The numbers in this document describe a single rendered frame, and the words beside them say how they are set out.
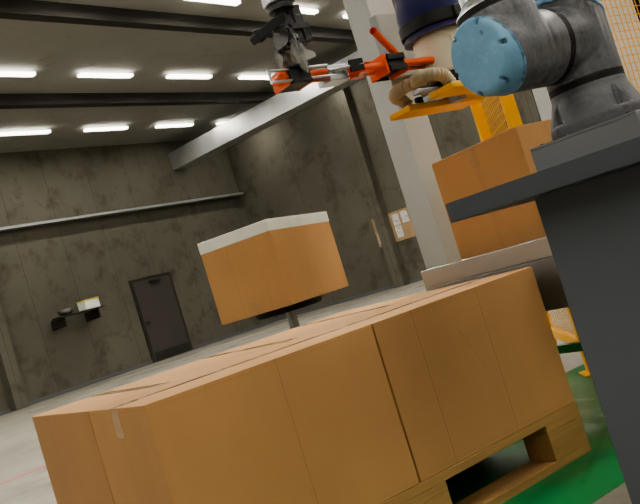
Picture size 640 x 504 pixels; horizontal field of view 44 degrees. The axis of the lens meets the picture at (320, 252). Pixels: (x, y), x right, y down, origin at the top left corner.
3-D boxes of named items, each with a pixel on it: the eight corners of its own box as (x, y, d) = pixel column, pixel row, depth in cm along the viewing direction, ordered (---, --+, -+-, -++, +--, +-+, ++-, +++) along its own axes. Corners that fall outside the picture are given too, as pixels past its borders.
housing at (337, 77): (337, 86, 227) (332, 72, 227) (350, 77, 222) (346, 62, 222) (318, 89, 223) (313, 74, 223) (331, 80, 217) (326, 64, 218)
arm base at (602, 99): (654, 111, 163) (639, 66, 164) (641, 109, 147) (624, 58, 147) (565, 143, 173) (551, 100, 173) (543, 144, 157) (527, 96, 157)
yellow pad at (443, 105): (462, 109, 271) (458, 95, 271) (483, 98, 263) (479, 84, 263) (390, 121, 251) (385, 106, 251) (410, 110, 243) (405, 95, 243)
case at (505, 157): (578, 238, 300) (546, 138, 302) (671, 214, 267) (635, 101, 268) (466, 277, 268) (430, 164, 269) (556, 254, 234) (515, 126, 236)
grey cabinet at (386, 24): (419, 76, 375) (400, 16, 376) (426, 72, 370) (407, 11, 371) (387, 81, 363) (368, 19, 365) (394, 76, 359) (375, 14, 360)
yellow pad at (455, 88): (503, 88, 255) (499, 74, 255) (527, 76, 247) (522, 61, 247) (429, 100, 235) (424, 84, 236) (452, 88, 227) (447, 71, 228)
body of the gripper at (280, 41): (315, 41, 216) (302, -1, 216) (289, 43, 211) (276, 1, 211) (300, 52, 222) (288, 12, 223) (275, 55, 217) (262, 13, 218)
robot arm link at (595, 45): (639, 61, 157) (612, -22, 158) (582, 73, 149) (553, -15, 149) (581, 89, 171) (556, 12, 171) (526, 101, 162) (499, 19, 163)
